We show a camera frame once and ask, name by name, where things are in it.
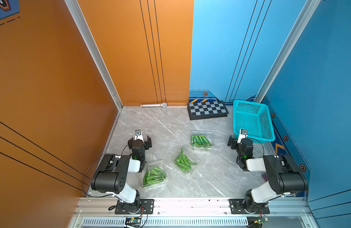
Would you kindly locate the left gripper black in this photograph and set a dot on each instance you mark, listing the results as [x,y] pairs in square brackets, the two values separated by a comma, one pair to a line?
[147,142]

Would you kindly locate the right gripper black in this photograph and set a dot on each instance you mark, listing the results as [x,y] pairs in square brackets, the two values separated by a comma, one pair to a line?
[231,142]

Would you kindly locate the green peppers bunch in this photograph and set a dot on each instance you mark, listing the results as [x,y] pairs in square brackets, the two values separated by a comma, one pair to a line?
[200,141]
[154,176]
[183,162]

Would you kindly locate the teal plastic basket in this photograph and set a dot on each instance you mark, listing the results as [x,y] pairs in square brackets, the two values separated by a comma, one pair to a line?
[255,118]

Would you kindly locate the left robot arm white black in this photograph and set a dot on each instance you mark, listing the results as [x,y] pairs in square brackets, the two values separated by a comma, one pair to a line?
[111,174]

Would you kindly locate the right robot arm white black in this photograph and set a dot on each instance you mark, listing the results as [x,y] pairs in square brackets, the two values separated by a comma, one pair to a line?
[284,177]

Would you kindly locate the black white checkerboard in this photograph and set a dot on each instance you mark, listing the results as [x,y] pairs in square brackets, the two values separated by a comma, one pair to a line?
[207,110]

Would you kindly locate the silver metal cylinder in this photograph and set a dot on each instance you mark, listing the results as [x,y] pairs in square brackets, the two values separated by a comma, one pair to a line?
[161,105]

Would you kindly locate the left green circuit board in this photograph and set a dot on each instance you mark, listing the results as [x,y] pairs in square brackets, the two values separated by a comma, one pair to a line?
[134,222]

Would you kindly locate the green circuit board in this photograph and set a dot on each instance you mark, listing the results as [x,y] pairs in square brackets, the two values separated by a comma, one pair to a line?
[134,222]
[261,221]

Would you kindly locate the right green circuit board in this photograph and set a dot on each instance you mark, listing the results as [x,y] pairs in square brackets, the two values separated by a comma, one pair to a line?
[261,221]

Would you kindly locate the white vent grille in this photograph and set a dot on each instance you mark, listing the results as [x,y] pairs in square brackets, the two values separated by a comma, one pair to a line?
[167,221]

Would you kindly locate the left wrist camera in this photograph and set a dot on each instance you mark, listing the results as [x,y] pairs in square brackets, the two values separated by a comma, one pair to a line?
[138,134]

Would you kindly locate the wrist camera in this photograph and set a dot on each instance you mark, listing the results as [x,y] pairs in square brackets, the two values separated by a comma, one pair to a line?
[138,134]
[242,135]

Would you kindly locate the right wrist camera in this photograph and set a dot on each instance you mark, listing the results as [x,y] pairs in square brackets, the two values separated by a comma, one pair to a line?
[242,135]

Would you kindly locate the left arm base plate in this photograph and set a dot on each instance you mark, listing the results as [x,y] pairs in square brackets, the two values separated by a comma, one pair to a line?
[135,208]

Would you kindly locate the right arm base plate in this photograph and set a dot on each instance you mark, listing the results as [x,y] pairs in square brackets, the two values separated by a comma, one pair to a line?
[239,206]

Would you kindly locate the aluminium front rail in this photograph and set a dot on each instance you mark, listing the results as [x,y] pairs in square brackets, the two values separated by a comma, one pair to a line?
[194,207]

